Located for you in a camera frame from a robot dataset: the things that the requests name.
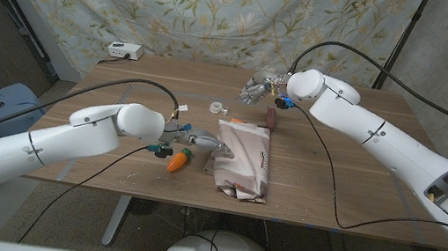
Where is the black power box cable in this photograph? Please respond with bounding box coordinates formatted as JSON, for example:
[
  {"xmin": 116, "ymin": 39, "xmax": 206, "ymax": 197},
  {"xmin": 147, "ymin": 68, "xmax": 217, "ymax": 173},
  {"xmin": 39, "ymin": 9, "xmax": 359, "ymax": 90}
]
[{"xmin": 97, "ymin": 51, "xmax": 131, "ymax": 70}]

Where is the white power box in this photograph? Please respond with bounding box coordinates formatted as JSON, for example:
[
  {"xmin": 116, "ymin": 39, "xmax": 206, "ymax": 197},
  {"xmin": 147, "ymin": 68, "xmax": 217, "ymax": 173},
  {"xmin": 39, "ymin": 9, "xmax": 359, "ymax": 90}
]
[{"xmin": 106, "ymin": 40, "xmax": 146, "ymax": 63}]

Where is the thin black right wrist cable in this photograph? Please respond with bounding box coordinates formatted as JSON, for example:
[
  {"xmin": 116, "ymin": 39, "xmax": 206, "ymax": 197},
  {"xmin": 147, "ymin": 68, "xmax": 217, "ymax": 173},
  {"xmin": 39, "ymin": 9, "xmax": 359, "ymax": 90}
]
[{"xmin": 275, "ymin": 104, "xmax": 448, "ymax": 247}]

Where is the white tape roll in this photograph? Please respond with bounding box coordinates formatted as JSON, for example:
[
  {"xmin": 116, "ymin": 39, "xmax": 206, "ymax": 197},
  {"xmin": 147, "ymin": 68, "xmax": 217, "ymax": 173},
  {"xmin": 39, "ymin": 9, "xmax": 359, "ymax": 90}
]
[{"xmin": 208, "ymin": 100, "xmax": 231, "ymax": 117}]

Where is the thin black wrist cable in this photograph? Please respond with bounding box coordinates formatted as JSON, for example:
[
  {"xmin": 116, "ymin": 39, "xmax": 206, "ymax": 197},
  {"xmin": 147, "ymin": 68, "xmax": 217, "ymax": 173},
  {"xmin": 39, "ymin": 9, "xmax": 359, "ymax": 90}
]
[
  {"xmin": 275, "ymin": 104, "xmax": 448, "ymax": 247},
  {"xmin": 17, "ymin": 129, "xmax": 149, "ymax": 251}
]

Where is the floral light blue backdrop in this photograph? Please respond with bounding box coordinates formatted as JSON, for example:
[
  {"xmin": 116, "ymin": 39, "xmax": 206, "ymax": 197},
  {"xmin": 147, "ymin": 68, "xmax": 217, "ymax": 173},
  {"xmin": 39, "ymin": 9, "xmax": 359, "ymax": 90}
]
[{"xmin": 0, "ymin": 0, "xmax": 426, "ymax": 127}]

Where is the blue plastic storage bin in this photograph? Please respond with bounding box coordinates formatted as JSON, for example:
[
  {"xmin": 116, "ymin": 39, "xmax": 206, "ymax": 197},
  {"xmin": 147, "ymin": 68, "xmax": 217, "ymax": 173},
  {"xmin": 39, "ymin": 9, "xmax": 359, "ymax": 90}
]
[{"xmin": 0, "ymin": 79, "xmax": 51, "ymax": 148}]

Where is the black backdrop stand pole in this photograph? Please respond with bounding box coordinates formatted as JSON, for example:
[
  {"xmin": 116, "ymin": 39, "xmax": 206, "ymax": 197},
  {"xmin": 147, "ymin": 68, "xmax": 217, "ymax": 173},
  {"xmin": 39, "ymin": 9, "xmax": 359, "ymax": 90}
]
[{"xmin": 371, "ymin": 0, "xmax": 430, "ymax": 96}]

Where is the thin black left wrist cable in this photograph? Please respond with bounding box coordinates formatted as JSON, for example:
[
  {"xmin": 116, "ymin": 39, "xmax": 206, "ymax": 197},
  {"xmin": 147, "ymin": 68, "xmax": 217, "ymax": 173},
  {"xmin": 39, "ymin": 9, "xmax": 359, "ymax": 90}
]
[{"xmin": 17, "ymin": 129, "xmax": 149, "ymax": 251}]

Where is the orange toy carrot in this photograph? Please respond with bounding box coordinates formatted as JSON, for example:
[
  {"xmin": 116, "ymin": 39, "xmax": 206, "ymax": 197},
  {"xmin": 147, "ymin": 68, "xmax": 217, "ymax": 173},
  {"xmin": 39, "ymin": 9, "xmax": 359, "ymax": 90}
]
[{"xmin": 165, "ymin": 145, "xmax": 194, "ymax": 176}]

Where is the beige orange printed cloth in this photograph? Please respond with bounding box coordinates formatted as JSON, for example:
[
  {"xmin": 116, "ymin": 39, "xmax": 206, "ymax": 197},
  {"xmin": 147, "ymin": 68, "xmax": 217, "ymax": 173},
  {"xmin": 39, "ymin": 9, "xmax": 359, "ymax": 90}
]
[{"xmin": 199, "ymin": 115, "xmax": 278, "ymax": 205}]

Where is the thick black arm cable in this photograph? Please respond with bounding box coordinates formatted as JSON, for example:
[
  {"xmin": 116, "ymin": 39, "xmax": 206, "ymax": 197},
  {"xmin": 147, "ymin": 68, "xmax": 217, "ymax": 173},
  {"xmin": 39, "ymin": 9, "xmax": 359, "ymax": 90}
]
[
  {"xmin": 0, "ymin": 57, "xmax": 185, "ymax": 180},
  {"xmin": 280, "ymin": 34, "xmax": 448, "ymax": 155}
]

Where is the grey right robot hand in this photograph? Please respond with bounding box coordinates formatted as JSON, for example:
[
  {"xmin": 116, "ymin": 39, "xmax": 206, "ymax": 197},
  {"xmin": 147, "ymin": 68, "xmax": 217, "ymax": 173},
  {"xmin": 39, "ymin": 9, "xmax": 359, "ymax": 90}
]
[{"xmin": 235, "ymin": 66, "xmax": 299, "ymax": 113}]

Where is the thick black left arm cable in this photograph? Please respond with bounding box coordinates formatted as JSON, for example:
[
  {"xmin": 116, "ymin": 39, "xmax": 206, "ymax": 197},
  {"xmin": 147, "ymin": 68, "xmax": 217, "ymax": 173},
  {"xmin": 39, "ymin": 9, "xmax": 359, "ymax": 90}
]
[{"xmin": 0, "ymin": 57, "xmax": 185, "ymax": 180}]

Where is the red swiss knife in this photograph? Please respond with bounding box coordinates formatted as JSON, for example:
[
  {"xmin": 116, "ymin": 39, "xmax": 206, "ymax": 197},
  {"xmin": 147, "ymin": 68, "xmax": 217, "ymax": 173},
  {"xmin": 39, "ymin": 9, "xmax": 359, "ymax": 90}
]
[{"xmin": 262, "ymin": 106, "xmax": 280, "ymax": 133}]

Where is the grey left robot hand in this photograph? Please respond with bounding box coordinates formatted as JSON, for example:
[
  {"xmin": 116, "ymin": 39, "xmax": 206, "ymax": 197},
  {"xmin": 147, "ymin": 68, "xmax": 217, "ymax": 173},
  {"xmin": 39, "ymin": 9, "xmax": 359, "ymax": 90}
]
[{"xmin": 157, "ymin": 119, "xmax": 237, "ymax": 163}]

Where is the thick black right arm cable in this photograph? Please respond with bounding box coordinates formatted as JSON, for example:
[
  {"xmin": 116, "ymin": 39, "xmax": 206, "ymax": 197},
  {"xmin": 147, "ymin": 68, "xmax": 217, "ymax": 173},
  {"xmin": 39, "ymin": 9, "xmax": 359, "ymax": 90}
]
[{"xmin": 280, "ymin": 34, "xmax": 448, "ymax": 155}]

